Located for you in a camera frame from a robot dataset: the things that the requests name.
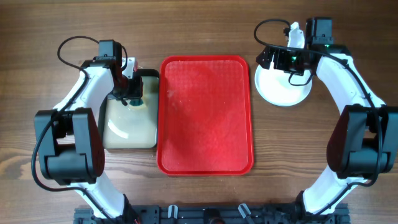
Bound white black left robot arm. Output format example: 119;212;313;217
31;40;143;223

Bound white plate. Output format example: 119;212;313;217
254;64;312;106

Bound red plastic tray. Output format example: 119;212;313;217
157;55;254;176

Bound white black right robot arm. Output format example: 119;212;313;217
255;17;397;218

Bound black tray with soapy water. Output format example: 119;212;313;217
98;69;159;150

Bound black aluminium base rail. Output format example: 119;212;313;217
73;203;351;224

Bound green yellow sponge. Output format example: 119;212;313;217
129;99;144;106

